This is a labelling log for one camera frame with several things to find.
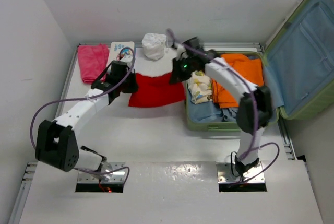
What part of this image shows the pink towel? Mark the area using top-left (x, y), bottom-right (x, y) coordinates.
top-left (78, 44), bottom-right (109, 85)

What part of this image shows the red cloth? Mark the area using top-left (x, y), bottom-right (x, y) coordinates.
top-left (128, 72), bottom-right (185, 108)

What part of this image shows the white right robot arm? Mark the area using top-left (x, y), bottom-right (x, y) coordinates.
top-left (170, 37), bottom-right (273, 176)

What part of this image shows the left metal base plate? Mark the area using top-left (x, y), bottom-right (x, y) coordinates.
top-left (77, 162), bottom-right (127, 184)

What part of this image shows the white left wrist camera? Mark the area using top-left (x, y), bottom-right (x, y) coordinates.
top-left (120, 55), bottom-right (133, 66)

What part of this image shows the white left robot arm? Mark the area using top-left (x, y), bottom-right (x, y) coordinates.
top-left (35, 61), bottom-right (138, 174)

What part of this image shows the cartoon print white garment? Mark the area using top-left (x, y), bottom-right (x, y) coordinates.
top-left (187, 71), bottom-right (212, 104)

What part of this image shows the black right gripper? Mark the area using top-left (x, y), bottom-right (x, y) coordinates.
top-left (171, 56), bottom-right (195, 84)

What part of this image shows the metal base plate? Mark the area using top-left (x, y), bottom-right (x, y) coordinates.
top-left (216, 162), bottom-right (265, 185)
top-left (77, 162), bottom-right (127, 184)

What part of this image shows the white first aid box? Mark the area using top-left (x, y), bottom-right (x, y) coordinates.
top-left (107, 41), bottom-right (135, 65)

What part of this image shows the white plastic bag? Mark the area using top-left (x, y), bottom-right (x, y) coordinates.
top-left (141, 33), bottom-right (167, 61)

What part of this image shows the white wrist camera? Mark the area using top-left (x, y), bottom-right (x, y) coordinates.
top-left (120, 55), bottom-right (133, 66)
top-left (174, 44), bottom-right (186, 61)

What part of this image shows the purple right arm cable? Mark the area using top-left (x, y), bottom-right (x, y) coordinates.
top-left (166, 28), bottom-right (280, 185)

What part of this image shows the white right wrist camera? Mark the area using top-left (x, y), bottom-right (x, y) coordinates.
top-left (174, 44), bottom-right (186, 61)

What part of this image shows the orange cloth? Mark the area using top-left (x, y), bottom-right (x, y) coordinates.
top-left (211, 53), bottom-right (265, 109)

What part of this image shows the blue denim garment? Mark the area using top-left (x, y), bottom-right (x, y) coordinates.
top-left (222, 108), bottom-right (238, 122)

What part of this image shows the green suitcase blue lining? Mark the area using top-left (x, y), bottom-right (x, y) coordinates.
top-left (184, 0), bottom-right (334, 132)

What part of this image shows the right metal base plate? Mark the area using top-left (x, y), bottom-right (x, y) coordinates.
top-left (216, 162), bottom-right (265, 185)

